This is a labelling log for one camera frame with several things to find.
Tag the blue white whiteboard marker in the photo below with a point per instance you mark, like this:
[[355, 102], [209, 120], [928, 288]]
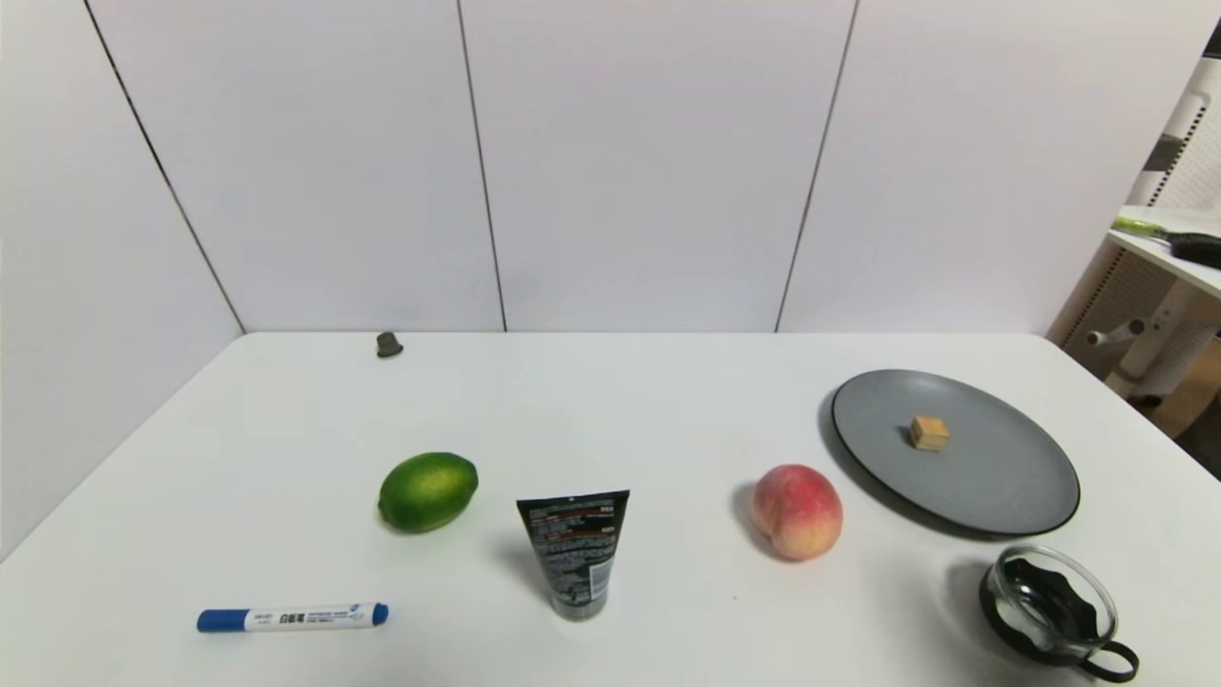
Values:
[[286, 617]]

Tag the small grey cap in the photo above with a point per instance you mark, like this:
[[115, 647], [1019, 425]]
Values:
[[389, 344]]

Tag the white pegboard panel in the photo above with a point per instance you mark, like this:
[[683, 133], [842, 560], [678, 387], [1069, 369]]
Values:
[[1192, 143]]

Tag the glass cup with black holder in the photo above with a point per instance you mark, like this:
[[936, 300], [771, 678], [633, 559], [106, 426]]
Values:
[[1049, 611]]

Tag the white desk leg frame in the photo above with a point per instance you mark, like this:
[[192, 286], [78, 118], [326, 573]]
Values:
[[1154, 334]]

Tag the red yellow peach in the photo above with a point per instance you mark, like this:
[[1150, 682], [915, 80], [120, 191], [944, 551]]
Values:
[[797, 510]]

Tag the black object on desk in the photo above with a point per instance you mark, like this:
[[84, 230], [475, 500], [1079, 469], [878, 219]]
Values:
[[1197, 250]]

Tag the green lime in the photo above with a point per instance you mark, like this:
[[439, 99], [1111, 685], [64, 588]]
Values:
[[427, 491]]

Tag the black cosmetic tube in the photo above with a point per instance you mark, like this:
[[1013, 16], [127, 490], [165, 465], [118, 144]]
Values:
[[575, 549]]

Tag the gray round plate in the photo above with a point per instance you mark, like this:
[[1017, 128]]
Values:
[[973, 477]]

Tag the white side desk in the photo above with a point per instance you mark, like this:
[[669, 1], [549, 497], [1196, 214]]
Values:
[[1178, 262]]

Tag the small tan wooden cube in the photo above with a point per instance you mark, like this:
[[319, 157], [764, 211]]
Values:
[[928, 433]]

